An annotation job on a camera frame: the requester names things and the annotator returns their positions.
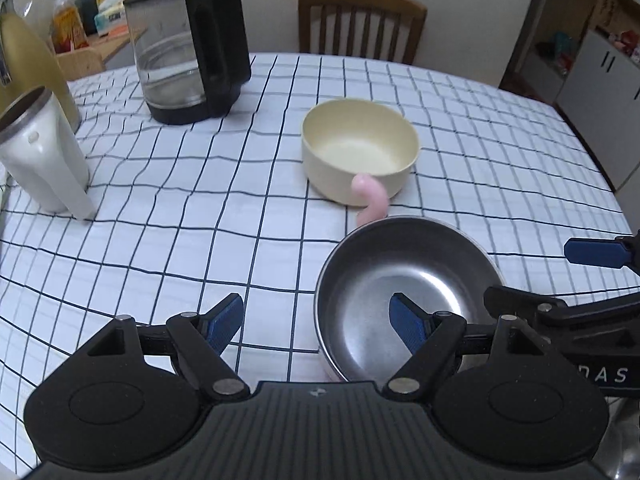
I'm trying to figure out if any orange snack bottle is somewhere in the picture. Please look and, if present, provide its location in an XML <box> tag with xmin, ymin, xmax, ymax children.
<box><xmin>52</xmin><ymin>0</ymin><xmax>89</xmax><ymax>53</ymax></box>

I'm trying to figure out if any wooden chair behind table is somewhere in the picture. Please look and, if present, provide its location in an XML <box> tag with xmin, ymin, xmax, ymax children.
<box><xmin>297</xmin><ymin>0</ymin><xmax>427</xmax><ymax>65</ymax></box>

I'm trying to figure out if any cream bowl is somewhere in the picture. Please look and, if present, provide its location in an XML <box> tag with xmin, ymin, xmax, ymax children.
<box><xmin>300</xmin><ymin>99</ymin><xmax>420</xmax><ymax>207</ymax></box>

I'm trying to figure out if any gold thermos jug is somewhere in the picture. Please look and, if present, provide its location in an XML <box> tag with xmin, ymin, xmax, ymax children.
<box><xmin>0</xmin><ymin>0</ymin><xmax>81</xmax><ymax>132</ymax></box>

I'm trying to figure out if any glass electric kettle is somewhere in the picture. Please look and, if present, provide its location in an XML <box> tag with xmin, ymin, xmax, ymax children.
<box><xmin>124</xmin><ymin>0</ymin><xmax>252</xmax><ymax>125</ymax></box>

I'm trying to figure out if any small steel bowl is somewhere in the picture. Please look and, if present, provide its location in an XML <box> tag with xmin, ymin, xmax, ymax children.
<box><xmin>314</xmin><ymin>216</ymin><xmax>504</xmax><ymax>385</ymax></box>

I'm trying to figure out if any pink kids plate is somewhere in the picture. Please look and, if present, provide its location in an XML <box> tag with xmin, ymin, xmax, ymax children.
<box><xmin>350</xmin><ymin>174</ymin><xmax>390</xmax><ymax>228</ymax></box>

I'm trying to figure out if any white cabinet unit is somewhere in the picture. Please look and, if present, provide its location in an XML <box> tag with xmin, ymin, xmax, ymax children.
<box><xmin>514</xmin><ymin>0</ymin><xmax>640</xmax><ymax>191</ymax></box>

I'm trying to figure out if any dark organizer box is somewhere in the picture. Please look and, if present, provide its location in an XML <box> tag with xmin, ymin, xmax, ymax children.
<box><xmin>76</xmin><ymin>0</ymin><xmax>122</xmax><ymax>36</ymax></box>

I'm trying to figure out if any tissue box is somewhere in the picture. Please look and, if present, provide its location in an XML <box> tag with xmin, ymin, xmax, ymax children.
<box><xmin>94</xmin><ymin>1</ymin><xmax>128</xmax><ymax>37</ymax></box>

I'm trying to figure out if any checkered tablecloth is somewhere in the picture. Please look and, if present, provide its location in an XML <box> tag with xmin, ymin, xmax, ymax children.
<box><xmin>1</xmin><ymin>53</ymin><xmax>639</xmax><ymax>474</ymax></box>

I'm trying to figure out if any wooden side shelf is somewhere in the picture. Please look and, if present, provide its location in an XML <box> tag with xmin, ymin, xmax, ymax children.
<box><xmin>55</xmin><ymin>27</ymin><xmax>134</xmax><ymax>81</ymax></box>

